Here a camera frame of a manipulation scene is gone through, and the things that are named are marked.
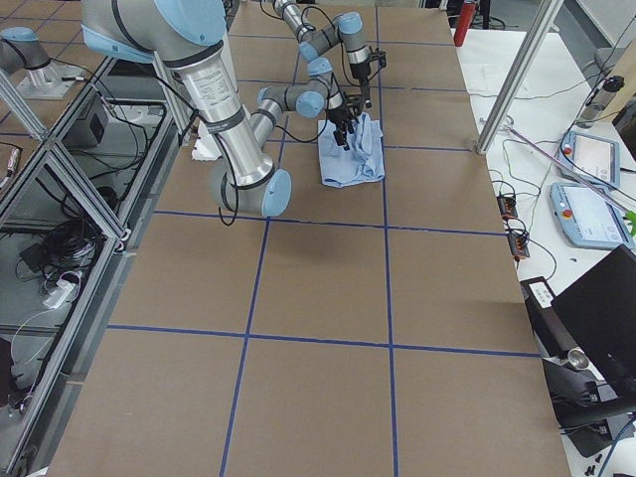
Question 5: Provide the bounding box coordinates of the water bottle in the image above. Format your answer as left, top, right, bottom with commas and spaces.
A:
578, 76, 625, 128

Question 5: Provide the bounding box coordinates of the black monitor stand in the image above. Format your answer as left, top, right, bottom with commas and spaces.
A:
521, 277, 635, 457

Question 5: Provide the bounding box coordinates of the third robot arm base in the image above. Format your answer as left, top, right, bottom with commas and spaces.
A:
1, 27, 84, 100

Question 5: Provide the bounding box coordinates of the orange terminal block strip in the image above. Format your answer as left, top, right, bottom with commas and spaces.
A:
496, 193, 530, 263

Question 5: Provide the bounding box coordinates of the red cylinder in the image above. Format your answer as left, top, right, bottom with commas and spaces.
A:
453, 0, 477, 48

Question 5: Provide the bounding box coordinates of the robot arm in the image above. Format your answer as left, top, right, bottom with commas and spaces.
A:
270, 0, 373, 107
81, 1, 365, 217

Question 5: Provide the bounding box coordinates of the aluminium frame rail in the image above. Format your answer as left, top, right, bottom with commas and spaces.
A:
1, 59, 191, 476

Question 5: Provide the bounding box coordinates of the black monitor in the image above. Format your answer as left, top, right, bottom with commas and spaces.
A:
552, 244, 635, 396

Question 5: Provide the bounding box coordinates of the aluminium frame post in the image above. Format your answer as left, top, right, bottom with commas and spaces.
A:
476, 0, 564, 155

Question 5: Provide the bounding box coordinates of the teach pendant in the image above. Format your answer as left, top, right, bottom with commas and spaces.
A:
550, 183, 635, 249
557, 130, 620, 190

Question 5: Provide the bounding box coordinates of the white power strip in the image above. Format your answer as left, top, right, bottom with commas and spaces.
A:
43, 278, 79, 309

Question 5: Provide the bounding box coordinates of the teach pendant far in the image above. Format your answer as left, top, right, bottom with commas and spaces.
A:
557, 130, 620, 190

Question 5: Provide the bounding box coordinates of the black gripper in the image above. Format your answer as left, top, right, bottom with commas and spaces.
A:
350, 62, 373, 107
328, 103, 356, 150

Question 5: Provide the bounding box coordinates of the light blue t-shirt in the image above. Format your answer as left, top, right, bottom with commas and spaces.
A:
318, 112, 385, 189

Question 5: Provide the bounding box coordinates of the teach pendant near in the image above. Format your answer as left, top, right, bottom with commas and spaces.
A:
550, 183, 635, 249

